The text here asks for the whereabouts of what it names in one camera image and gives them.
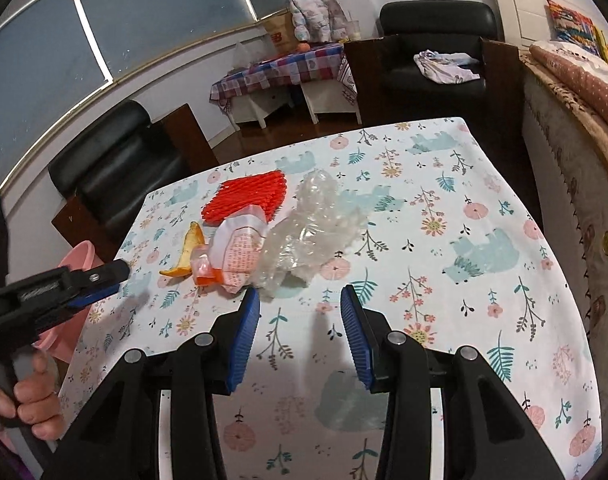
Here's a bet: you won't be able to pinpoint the cream bed headboard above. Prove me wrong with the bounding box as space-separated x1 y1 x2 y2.
486 0 600 46

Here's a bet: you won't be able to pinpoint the yellow banana peel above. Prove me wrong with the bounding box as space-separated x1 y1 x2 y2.
160 221 207 277

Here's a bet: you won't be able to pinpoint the pink dotted quilt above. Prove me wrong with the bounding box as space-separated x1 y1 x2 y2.
529 41 608 141

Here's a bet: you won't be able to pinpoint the colourful printed pillow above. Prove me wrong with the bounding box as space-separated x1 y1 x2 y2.
546 0 608 68

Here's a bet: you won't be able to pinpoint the brown paper bag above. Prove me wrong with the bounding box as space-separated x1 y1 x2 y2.
261 12 297 56

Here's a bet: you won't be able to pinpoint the small clear plastic bag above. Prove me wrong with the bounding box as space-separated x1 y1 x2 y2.
232 41 257 68

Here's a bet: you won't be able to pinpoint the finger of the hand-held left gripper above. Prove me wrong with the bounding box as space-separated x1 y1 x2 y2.
14 259 131 311
29 282 121 331

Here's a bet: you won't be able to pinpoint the black leather armchair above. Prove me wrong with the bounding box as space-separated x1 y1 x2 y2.
48 100 220 261
344 1 527 126

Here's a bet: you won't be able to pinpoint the pastel printed puffer jacket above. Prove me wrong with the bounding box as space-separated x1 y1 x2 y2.
284 0 347 43

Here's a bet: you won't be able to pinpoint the white lace bedsheet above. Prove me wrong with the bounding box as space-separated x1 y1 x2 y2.
544 40 608 81

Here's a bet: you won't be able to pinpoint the red foam net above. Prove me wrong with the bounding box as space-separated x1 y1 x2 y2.
201 170 287 226

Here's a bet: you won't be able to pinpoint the orange clear plastic wrapper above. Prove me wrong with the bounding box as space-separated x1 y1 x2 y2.
191 255 225 286

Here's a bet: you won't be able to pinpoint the pink plastic basin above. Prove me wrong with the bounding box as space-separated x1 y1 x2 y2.
31 240 102 361

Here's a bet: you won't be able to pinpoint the crumpled light clothes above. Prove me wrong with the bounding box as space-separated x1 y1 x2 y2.
414 50 481 85

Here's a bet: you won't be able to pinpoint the white desk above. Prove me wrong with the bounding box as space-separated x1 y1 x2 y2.
229 80 362 131

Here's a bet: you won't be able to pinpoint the bed with patterned bedding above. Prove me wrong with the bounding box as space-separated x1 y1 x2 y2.
521 55 608 411

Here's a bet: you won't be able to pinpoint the blue roller blind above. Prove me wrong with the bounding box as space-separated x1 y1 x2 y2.
0 0 112 191
74 0 257 73

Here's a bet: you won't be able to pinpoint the white printed wrapper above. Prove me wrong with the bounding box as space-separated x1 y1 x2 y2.
206 207 270 293

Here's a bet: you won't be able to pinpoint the checkered cloth side table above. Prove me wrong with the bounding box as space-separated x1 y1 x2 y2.
211 42 359 111

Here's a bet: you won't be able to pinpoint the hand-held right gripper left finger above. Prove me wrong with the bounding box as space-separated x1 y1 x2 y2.
39 287 261 480

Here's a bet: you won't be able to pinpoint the person's left hand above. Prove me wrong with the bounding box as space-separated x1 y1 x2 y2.
0 354 67 441

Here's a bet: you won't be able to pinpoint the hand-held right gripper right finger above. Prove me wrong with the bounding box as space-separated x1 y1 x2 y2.
340 284 567 480

